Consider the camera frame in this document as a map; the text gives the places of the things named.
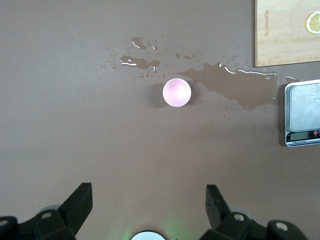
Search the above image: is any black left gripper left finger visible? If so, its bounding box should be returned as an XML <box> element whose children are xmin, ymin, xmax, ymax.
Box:
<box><xmin>33</xmin><ymin>182</ymin><xmax>94</xmax><ymax>240</ymax></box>

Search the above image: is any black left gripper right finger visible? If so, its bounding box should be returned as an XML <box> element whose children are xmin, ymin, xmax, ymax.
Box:
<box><xmin>201</xmin><ymin>184</ymin><xmax>254</xmax><ymax>240</ymax></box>

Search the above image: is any pink plastic cup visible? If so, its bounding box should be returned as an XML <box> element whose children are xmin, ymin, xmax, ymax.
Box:
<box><xmin>162</xmin><ymin>77</ymin><xmax>192</xmax><ymax>108</ymax></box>

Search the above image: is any silver digital kitchen scale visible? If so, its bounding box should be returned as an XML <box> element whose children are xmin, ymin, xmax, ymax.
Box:
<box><xmin>284</xmin><ymin>79</ymin><xmax>320</xmax><ymax>147</ymax></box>

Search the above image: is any water puddle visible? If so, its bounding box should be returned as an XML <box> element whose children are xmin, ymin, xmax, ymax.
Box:
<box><xmin>174</xmin><ymin>62</ymin><xmax>279</xmax><ymax>111</ymax></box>

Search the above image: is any wooden cutting board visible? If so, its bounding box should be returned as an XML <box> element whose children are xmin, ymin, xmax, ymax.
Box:
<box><xmin>254</xmin><ymin>0</ymin><xmax>320</xmax><ymax>68</ymax></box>

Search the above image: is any whole lemon slice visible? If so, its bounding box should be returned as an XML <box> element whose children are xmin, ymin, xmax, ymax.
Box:
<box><xmin>305</xmin><ymin>11</ymin><xmax>320</xmax><ymax>35</ymax></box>

